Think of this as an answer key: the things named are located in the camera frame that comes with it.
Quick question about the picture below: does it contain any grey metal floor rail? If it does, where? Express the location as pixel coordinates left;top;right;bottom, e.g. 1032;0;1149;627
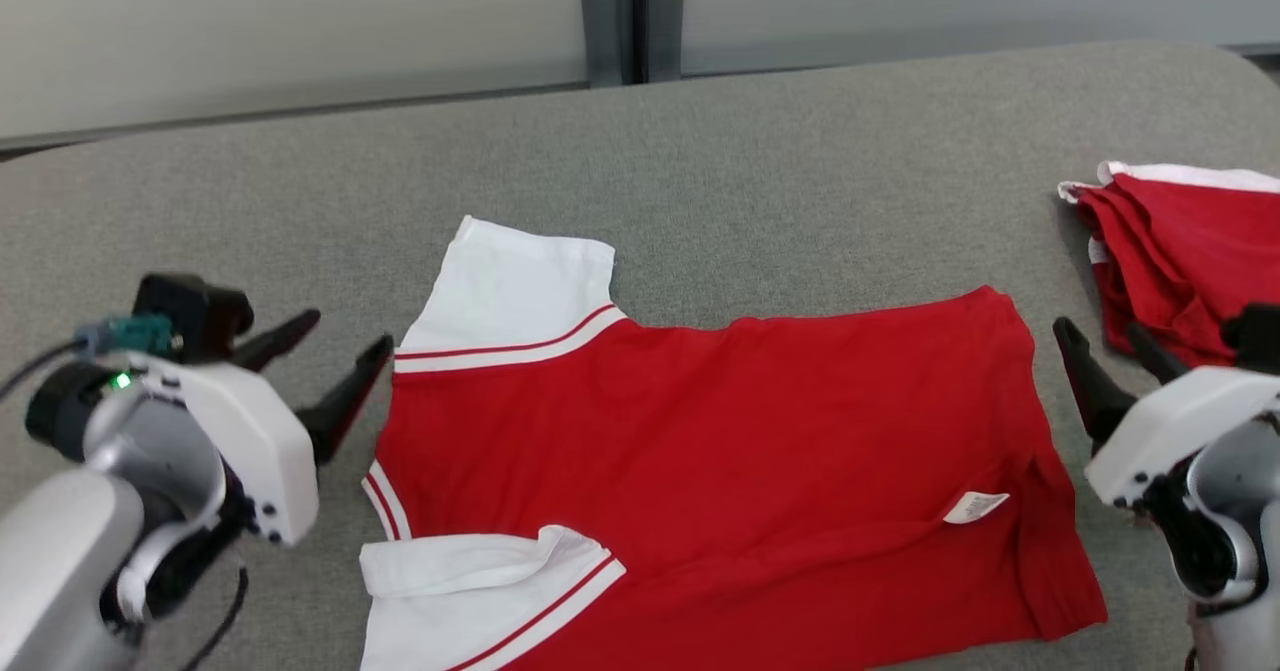
0;81;591;157

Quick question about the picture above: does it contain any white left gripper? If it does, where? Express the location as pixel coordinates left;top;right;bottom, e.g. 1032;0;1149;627
85;309;395;548

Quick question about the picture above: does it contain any left camera cable teal plug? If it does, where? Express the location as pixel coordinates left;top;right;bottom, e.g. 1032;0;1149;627
0;313;179;404

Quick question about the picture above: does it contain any grey partition post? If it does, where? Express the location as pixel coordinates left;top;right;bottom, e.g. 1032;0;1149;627
645;0;687;83
580;0;634;88

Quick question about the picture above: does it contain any red garment with white trim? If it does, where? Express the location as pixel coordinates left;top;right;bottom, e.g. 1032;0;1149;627
1058;161;1280;368

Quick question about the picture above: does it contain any red shirt with white sleeves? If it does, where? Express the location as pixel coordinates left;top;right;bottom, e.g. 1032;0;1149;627
360;216;1108;671

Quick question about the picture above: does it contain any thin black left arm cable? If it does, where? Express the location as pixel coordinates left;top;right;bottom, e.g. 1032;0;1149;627
180;563;249;671

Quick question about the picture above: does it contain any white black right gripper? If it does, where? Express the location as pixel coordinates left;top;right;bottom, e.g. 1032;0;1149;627
1053;317;1280;508

